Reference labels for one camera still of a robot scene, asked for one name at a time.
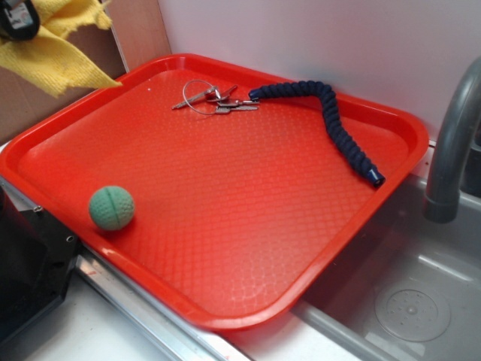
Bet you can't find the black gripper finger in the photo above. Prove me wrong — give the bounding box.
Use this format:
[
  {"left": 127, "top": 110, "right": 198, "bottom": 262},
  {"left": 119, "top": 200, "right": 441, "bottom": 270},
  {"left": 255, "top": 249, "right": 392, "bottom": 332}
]
[{"left": 1, "top": 0, "right": 40, "bottom": 41}]

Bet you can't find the yellow cloth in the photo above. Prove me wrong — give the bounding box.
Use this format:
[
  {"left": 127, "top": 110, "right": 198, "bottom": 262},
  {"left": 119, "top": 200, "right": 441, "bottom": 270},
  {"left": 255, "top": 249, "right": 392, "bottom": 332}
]
[{"left": 1, "top": 1, "right": 122, "bottom": 97}]

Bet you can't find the brown cardboard panel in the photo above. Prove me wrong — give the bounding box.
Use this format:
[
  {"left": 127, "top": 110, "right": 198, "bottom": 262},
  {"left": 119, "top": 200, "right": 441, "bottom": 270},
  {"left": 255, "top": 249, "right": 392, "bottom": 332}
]
[{"left": 1, "top": 25, "right": 125, "bottom": 143}]

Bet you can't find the green dimpled ball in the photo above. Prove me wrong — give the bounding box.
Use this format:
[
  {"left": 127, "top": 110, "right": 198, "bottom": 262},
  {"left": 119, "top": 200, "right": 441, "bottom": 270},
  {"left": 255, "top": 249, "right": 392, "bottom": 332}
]
[{"left": 89, "top": 186, "right": 135, "bottom": 231}]

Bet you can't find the silver key lower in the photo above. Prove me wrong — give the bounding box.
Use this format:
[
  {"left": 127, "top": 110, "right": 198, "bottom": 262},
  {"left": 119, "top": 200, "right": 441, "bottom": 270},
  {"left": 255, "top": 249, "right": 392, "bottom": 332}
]
[{"left": 214, "top": 105, "right": 259, "bottom": 115}]

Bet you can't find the silver key middle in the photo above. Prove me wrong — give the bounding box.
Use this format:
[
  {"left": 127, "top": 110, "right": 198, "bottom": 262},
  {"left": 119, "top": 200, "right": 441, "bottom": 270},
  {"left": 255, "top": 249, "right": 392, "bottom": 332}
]
[{"left": 217, "top": 99, "right": 260, "bottom": 108}]

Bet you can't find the red plastic tray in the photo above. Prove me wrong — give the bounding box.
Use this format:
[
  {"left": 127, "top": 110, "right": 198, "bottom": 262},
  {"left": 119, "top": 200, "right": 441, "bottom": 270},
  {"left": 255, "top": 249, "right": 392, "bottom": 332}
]
[{"left": 1, "top": 54, "right": 428, "bottom": 330}]

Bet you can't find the grey sink faucet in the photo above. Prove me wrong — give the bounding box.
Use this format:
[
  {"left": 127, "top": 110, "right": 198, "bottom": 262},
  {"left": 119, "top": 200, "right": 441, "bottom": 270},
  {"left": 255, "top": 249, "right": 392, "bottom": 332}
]
[{"left": 423, "top": 59, "right": 480, "bottom": 223}]

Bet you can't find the grey metal sink basin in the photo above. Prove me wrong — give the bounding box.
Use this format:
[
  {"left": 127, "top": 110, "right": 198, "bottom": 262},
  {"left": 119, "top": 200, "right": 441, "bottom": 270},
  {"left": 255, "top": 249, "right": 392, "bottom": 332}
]
[{"left": 293, "top": 176, "right": 480, "bottom": 360}]

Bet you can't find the round sink drain cover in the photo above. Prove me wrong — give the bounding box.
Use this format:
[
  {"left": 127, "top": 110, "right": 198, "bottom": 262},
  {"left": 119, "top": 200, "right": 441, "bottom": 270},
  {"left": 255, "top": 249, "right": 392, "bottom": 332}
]
[{"left": 375, "top": 287, "right": 451, "bottom": 342}]

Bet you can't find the thin wire key ring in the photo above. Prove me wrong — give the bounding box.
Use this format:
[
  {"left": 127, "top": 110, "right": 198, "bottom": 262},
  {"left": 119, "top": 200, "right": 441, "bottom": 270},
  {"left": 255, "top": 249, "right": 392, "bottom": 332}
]
[{"left": 182, "top": 80, "right": 221, "bottom": 117}]

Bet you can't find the silver key on ring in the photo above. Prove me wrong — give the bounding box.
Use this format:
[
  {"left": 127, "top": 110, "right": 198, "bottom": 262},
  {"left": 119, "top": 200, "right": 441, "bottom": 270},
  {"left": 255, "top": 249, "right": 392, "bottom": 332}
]
[{"left": 171, "top": 85, "right": 237, "bottom": 110}]

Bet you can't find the dark blue braided rope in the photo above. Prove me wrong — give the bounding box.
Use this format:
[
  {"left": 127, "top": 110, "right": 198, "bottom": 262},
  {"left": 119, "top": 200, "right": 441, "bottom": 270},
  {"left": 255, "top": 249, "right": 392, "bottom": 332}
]
[{"left": 248, "top": 80, "right": 386, "bottom": 189}]

